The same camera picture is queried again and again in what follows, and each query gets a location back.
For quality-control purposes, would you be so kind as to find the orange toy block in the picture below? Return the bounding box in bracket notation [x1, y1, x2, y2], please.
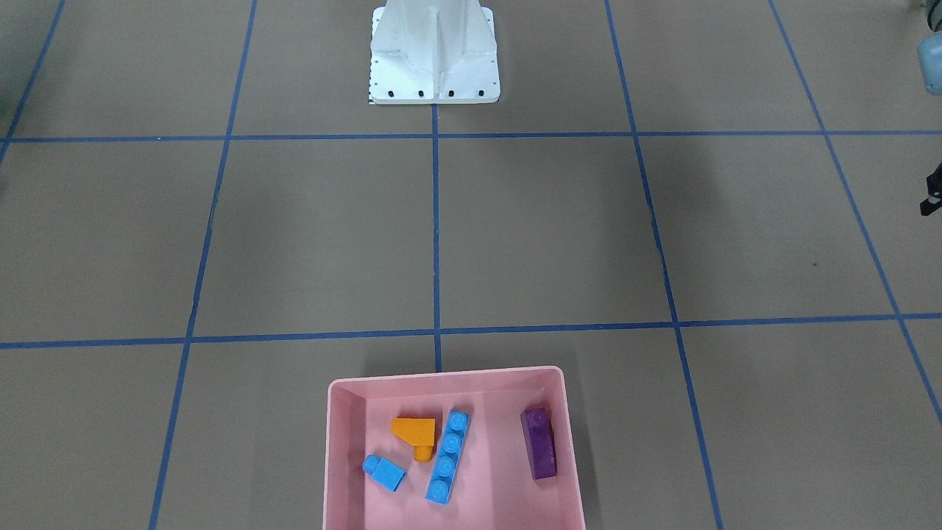
[390, 418, 436, 462]

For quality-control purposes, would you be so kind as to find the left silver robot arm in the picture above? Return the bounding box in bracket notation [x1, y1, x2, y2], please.
[916, 31, 942, 96]

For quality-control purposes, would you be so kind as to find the pink plastic box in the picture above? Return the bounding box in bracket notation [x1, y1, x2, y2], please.
[321, 366, 587, 529]

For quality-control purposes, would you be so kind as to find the small blue toy block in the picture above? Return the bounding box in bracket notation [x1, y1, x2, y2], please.
[362, 453, 407, 492]

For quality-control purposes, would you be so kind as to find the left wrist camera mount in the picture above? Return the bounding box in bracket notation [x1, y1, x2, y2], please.
[919, 163, 942, 216]

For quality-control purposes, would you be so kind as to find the purple toy block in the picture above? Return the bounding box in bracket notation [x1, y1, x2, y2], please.
[520, 407, 556, 481]

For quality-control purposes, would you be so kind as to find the long blue toy block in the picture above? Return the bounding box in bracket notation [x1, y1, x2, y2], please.
[426, 409, 470, 506]

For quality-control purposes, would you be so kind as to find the blue tape line crosswise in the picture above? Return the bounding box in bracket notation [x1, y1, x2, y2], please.
[1, 312, 941, 351]

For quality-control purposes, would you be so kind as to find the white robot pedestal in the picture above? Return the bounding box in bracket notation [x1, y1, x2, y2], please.
[368, 1, 501, 105]

